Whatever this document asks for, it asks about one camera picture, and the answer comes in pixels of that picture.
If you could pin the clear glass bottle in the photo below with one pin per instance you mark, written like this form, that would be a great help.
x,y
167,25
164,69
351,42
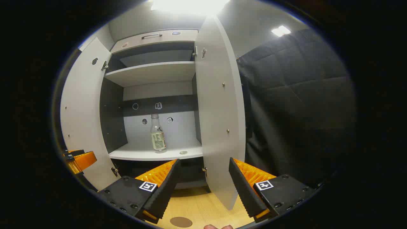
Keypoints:
x,y
158,136

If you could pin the brown round coaster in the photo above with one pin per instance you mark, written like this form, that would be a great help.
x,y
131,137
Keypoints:
x,y
181,222

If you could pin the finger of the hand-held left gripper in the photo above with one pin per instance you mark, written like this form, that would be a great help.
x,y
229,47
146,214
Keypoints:
x,y
84,160

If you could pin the grey cabinet drawer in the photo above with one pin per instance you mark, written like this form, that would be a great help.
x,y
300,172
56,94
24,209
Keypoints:
x,y
165,39

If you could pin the grey cabinet shelf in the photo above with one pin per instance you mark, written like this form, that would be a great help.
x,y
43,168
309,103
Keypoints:
x,y
149,74

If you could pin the grey cabinet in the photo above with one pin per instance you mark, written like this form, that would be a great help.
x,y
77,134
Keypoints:
x,y
111,121

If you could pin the small ceiling light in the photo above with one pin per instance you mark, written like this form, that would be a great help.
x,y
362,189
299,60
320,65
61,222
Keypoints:
x,y
281,31

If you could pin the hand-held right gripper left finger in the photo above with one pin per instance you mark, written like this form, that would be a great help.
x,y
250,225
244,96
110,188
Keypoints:
x,y
165,190

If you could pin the long ceiling light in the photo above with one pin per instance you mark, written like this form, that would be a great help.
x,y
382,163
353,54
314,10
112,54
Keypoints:
x,y
190,6

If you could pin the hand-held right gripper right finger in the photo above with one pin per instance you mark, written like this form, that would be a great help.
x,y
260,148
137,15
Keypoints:
x,y
244,190

